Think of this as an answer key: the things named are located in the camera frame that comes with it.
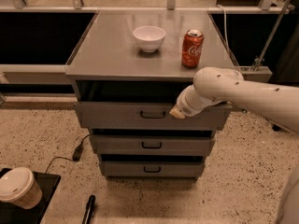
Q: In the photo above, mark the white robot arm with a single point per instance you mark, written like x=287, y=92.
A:
x=278, y=104

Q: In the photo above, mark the grey drawer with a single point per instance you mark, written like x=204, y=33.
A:
x=142, y=116
x=151, y=169
x=152, y=145

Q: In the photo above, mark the white ceramic bowl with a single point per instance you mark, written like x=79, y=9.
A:
x=149, y=38

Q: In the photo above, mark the grey bottom drawer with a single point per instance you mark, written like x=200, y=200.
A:
x=151, y=169

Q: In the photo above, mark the white lidded paper cup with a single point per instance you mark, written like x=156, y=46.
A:
x=19, y=187

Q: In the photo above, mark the black pen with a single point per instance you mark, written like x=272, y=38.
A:
x=89, y=210

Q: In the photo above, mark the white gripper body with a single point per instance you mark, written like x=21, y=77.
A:
x=186, y=105

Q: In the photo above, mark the grey metal drawer cabinet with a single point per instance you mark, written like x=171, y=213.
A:
x=110, y=67

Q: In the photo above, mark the grey top drawer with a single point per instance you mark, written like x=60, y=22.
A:
x=142, y=116

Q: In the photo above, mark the black tray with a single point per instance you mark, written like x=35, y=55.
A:
x=12, y=214

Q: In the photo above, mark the red cola can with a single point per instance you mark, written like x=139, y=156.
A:
x=192, y=48

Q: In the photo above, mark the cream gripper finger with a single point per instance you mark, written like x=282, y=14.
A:
x=176, y=113

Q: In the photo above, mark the grey middle drawer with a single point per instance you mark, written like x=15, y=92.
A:
x=152, y=145

